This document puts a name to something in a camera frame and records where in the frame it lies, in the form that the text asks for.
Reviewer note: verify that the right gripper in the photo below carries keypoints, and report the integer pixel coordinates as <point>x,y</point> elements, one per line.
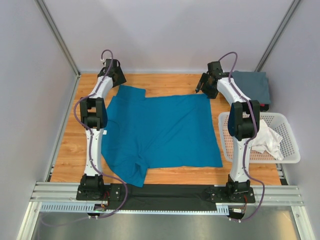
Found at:
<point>201,86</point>

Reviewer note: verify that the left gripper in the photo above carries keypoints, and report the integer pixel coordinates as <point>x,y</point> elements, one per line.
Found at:
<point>122,78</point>

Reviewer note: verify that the blue t-shirt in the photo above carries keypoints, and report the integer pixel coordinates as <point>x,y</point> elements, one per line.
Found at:
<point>158,132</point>

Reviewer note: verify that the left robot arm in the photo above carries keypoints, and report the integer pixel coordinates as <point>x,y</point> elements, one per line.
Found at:
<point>94,119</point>

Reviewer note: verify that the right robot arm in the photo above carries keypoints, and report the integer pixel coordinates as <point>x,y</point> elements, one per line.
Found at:
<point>243,125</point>

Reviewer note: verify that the folded grey t-shirt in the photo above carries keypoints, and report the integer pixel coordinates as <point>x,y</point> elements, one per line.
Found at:
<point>254,85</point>

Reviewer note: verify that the folded dark red t-shirt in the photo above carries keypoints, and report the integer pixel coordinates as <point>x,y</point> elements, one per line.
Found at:
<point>264,107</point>

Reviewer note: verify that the white t-shirt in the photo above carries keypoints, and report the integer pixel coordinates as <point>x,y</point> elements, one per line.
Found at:
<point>267,140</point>

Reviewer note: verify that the left frame post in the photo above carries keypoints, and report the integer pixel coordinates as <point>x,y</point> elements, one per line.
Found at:
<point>57,35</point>

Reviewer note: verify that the frame post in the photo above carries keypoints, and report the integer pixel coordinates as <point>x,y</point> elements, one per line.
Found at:
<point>57,35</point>
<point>293,7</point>

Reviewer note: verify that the right frame post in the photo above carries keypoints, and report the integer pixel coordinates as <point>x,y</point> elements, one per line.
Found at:
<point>293,7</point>

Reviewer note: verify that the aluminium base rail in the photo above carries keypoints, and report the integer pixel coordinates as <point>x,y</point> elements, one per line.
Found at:
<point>61,197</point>

